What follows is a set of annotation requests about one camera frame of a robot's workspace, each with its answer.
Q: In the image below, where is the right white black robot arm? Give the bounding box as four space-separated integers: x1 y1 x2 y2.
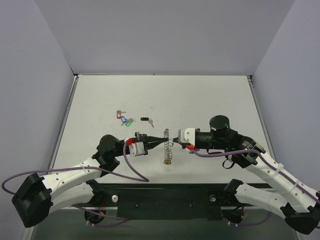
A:
173 115 320 235

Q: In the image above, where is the blue key tag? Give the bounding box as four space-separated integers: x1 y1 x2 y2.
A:
120 116 128 126

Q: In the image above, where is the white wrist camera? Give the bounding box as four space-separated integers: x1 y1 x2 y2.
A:
177 128 200 153
124 138 148 157

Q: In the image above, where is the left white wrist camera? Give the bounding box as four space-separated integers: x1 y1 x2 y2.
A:
124 138 148 157

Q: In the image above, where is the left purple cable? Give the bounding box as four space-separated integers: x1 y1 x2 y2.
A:
1 142 150 228

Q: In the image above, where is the purple cable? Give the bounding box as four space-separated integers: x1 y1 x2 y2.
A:
191 146 320 227
1 142 150 228

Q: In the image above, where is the green key tag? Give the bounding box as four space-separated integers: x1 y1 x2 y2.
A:
125 118 136 127

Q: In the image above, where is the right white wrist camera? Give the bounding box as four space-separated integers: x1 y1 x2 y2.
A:
177 128 200 153

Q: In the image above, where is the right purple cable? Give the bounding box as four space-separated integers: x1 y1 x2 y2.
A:
191 146 320 227

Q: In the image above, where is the white disc wire keyring holder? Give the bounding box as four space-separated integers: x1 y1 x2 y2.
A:
163 128 173 165

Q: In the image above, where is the black tag silver key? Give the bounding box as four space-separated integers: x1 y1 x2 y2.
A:
140 117 154 128

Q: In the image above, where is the red tag key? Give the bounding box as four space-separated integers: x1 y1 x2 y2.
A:
116 109 126 119

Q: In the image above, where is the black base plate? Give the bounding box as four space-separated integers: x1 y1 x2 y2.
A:
79 183 242 221

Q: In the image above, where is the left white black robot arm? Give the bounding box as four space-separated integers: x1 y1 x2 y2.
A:
11 132 169 228

